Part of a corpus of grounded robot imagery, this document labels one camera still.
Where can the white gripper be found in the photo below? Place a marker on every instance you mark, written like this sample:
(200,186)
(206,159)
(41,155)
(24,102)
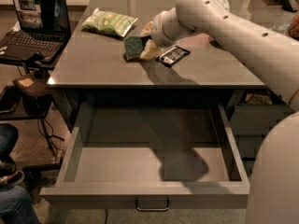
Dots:
(158,32)

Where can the green yellow sponge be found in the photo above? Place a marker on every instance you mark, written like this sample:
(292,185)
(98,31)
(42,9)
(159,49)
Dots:
(134,46)

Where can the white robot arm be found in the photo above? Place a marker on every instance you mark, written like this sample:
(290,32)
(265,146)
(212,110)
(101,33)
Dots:
(274,59)

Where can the open grey top drawer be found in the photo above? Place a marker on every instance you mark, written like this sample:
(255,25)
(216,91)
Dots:
(116,155)

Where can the grey side drawer cabinet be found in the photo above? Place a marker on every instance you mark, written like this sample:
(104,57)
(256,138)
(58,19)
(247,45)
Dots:
(252,115)

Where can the brown object counter edge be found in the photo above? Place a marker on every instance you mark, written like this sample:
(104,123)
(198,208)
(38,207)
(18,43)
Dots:
(293,29)

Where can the black snack bar wrapper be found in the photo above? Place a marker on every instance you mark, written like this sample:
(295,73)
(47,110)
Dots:
(172,56)

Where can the green chip bag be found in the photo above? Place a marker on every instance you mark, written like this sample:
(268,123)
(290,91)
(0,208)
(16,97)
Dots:
(109,23)

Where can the black open laptop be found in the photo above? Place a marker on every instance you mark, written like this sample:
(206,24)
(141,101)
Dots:
(44,31)

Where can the brown box with label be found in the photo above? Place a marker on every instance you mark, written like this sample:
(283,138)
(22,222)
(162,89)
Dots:
(31,86)

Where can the black laptop stand table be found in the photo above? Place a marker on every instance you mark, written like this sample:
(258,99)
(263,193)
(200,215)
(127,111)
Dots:
(38,110)

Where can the dark jeans knee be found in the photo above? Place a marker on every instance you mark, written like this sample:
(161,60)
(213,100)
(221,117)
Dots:
(8,137)

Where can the grey sneaker shoe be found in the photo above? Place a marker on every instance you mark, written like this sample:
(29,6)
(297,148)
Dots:
(9,174)

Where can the blue jeans leg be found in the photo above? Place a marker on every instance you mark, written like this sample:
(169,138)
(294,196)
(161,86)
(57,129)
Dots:
(16,206)

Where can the metal drawer handle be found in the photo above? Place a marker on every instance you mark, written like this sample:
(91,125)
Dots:
(152,205)

